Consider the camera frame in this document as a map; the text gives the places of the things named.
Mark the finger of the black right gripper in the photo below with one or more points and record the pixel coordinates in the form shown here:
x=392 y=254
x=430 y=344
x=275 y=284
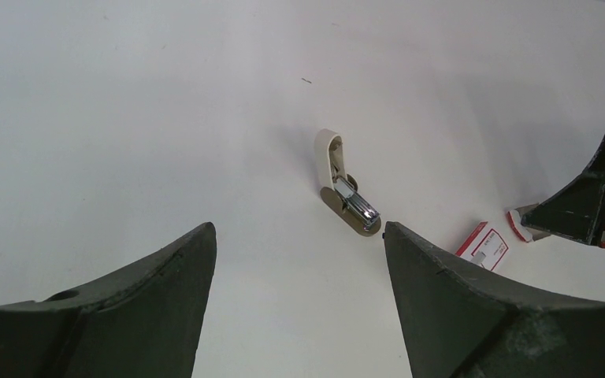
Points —
x=576 y=212

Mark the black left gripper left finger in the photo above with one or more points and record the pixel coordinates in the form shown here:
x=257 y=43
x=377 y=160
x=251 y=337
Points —
x=142 y=320

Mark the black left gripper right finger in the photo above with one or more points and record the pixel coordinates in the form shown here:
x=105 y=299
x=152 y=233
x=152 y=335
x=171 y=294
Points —
x=461 y=320

